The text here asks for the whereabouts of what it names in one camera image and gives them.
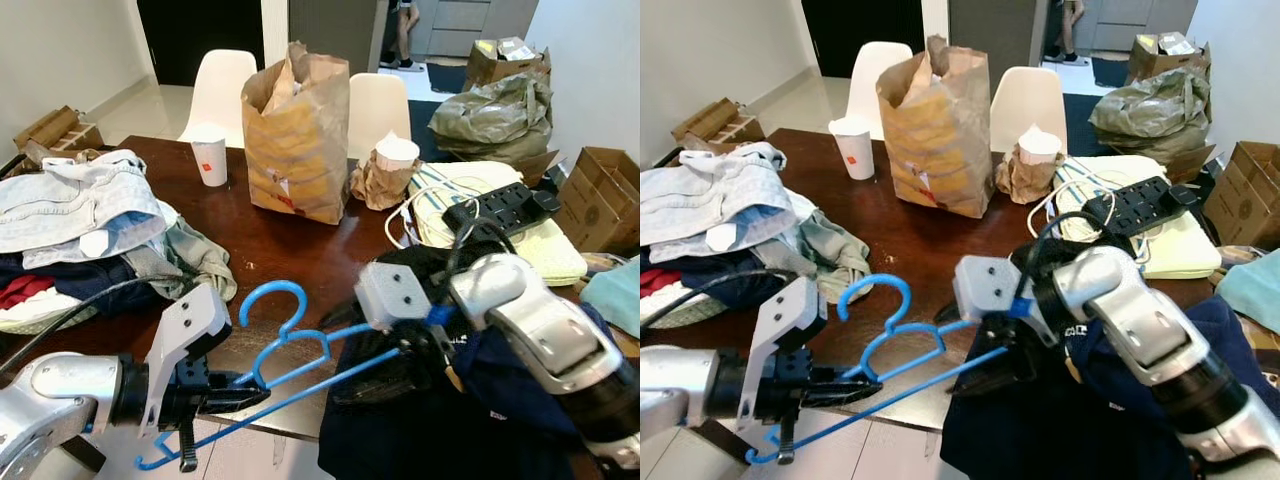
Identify dark navy shirt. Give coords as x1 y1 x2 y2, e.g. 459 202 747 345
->
940 235 1280 480
318 245 641 480

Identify blue plastic hanger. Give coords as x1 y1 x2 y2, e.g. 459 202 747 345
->
135 280 426 471
745 272 1011 466

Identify light blue denim jeans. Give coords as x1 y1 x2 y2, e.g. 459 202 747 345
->
0 150 181 269
640 142 801 263

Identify folded navy garment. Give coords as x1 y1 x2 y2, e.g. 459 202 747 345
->
0 250 141 306
640 250 771 309

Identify grey green garment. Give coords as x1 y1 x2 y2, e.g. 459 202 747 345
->
125 215 239 303
760 205 869 306

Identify folded white garment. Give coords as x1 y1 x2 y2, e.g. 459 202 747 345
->
0 290 106 336
640 290 731 331

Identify pale yellow striped cushion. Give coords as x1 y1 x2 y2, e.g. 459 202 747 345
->
1050 153 1223 281
405 160 589 288

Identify small crumpled paper bag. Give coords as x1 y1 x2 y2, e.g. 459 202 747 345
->
350 155 421 211
995 148 1063 206

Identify black power strip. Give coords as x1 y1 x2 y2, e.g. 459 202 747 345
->
1083 175 1201 236
442 182 563 238

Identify folded red garment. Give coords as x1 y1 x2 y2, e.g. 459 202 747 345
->
640 265 681 299
0 275 59 313

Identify teal cloth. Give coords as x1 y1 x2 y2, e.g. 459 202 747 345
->
1215 248 1280 336
580 255 641 341

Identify white lidded cup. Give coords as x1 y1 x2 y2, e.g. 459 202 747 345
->
373 133 421 173
1015 125 1063 166

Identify open cardboard box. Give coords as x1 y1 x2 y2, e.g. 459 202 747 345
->
553 147 641 256
1203 140 1280 251

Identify white paper cup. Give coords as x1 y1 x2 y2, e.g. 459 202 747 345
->
828 115 877 181
188 125 231 188

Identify large brown paper bag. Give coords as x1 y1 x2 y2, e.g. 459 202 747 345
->
240 42 351 226
877 35 994 219

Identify olive green plastic bag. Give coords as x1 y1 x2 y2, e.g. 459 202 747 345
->
1088 66 1213 161
430 72 556 166

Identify white plastic chair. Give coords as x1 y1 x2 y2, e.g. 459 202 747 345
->
345 72 413 161
845 42 916 141
990 66 1069 156
178 50 259 148

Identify flat cardboard box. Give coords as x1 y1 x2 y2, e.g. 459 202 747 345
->
672 97 766 146
12 105 106 153

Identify cardboard box with packets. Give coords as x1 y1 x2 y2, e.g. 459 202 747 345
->
1128 32 1213 86
465 38 553 89

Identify person standing in doorway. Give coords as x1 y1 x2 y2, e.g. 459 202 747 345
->
385 0 426 73
1045 0 1091 66

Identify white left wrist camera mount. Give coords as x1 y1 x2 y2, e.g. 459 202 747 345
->
143 283 233 438
735 278 829 463

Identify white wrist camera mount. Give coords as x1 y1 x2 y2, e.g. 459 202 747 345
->
355 262 451 333
735 278 829 463
952 255 1041 323
143 283 233 438

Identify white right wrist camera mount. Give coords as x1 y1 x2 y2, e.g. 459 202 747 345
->
952 255 1041 323
355 262 451 333

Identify white cable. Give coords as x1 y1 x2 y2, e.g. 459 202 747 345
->
1028 165 1111 246
385 165 471 251

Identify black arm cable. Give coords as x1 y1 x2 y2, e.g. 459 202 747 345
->
640 268 801 331
0 273 196 376

